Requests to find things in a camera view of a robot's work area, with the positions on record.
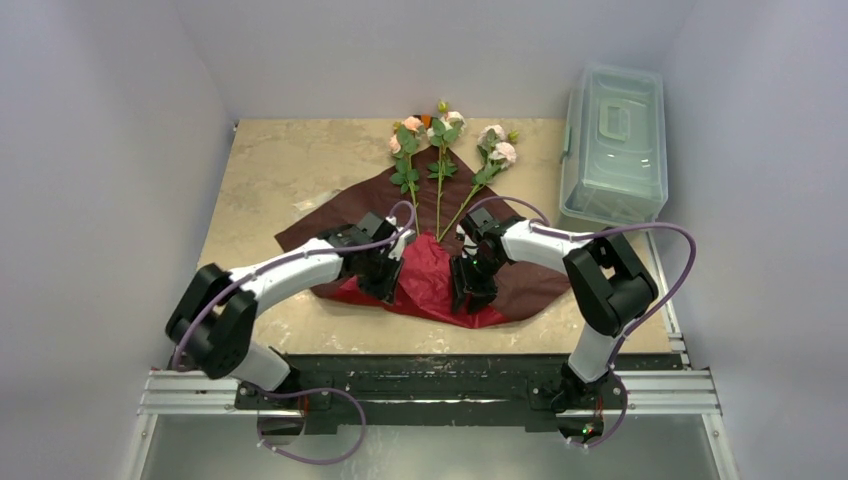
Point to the peach flower stem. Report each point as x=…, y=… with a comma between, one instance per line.
x=403, y=145

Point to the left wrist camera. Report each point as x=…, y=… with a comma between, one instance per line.
x=406, y=238

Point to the clear plastic storage box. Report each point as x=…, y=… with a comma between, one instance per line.
x=614, y=157

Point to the aluminium rail frame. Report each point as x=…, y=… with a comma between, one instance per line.
x=444, y=390

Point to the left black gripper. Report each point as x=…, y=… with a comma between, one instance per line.
x=384, y=289

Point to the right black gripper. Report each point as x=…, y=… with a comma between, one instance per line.
x=474, y=283

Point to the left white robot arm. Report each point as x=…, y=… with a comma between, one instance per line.
x=213, y=322

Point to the pale pink flower stem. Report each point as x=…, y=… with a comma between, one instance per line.
x=496, y=146

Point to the dark red wrapping paper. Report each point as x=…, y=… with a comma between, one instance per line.
x=424, y=288

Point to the cream ribbon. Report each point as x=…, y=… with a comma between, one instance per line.
x=310, y=204

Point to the white flower stem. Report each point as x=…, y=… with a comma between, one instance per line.
x=444, y=131

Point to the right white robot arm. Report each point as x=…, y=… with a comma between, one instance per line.
x=611, y=285

